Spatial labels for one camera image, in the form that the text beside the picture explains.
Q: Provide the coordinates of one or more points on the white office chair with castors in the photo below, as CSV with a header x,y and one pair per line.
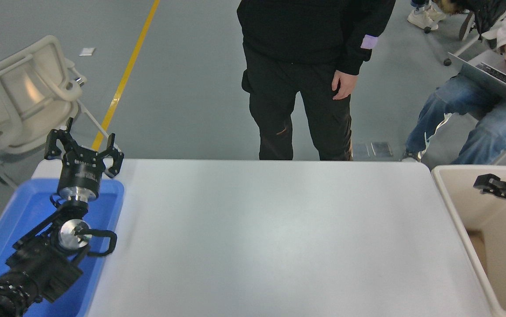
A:
x,y
466,42

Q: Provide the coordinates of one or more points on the silver laptop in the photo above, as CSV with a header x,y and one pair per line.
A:
x,y
495,79

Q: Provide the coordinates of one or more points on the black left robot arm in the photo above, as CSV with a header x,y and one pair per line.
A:
x,y
42,264

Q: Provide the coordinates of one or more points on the metal floor plate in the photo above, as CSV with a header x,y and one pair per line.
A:
x,y
361,149
381,148

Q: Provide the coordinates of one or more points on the blue plastic tray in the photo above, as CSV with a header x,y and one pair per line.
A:
x,y
28,211

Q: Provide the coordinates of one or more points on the person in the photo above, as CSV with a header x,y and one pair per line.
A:
x,y
301,53
460,114
486,15

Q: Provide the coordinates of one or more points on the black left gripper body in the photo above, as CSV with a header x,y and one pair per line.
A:
x,y
79,174

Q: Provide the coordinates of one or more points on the white paper scrap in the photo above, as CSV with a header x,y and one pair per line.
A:
x,y
87,52

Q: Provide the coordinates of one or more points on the cream folding chair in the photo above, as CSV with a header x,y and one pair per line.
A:
x,y
20,97

